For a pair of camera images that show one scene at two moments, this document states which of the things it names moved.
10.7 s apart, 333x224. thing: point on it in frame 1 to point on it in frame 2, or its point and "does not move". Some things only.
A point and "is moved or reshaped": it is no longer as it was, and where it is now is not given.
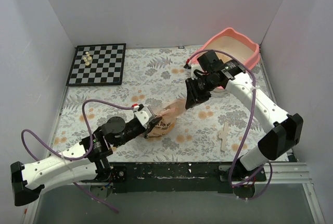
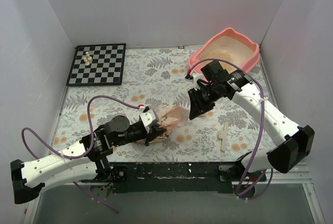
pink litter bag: (168, 114) is moved or reshaped
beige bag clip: (222, 135) does not move
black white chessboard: (105, 67) does not move
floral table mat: (221, 129) does not move
